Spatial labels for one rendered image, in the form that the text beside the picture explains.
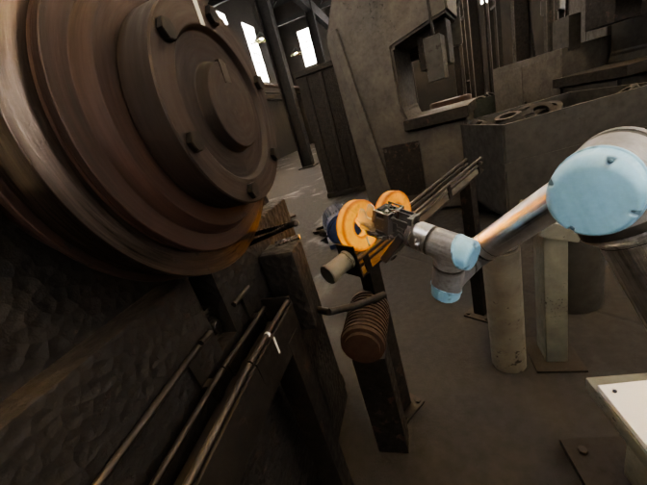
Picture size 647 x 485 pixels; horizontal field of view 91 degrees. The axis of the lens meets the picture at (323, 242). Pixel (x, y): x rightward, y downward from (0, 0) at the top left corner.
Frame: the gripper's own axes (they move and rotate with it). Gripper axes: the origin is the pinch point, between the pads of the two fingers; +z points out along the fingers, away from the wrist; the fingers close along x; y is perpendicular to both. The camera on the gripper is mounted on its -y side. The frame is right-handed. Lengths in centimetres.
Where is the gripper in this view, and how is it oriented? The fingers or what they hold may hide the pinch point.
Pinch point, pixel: (357, 218)
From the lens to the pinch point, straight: 96.3
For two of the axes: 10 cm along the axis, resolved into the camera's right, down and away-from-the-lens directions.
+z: -6.8, -3.4, 6.5
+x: -7.3, 4.2, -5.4
